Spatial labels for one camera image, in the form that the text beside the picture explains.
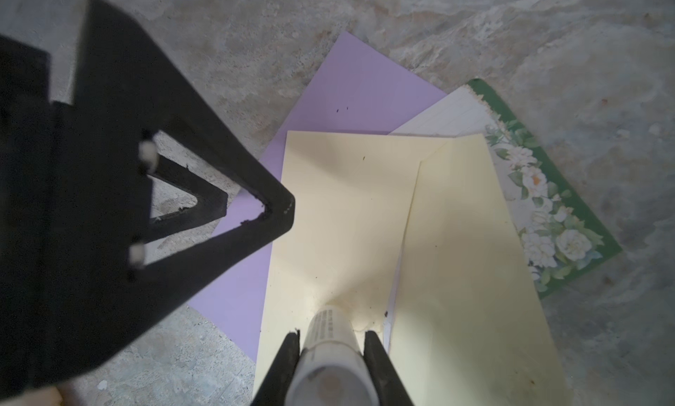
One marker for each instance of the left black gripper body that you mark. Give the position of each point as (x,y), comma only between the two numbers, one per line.
(29,135)

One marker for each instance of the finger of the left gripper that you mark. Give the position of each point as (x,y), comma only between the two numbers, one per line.
(108,288)
(211,201)

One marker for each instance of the floral green card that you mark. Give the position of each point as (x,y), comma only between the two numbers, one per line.
(562,238)

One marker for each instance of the white glue stick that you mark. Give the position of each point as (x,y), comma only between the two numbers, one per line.
(331,369)

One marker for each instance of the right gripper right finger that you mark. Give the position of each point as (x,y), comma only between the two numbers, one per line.
(387,384)

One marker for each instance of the yellow envelope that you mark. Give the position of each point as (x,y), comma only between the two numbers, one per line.
(469,327)

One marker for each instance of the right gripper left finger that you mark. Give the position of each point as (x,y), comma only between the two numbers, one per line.
(275,385)

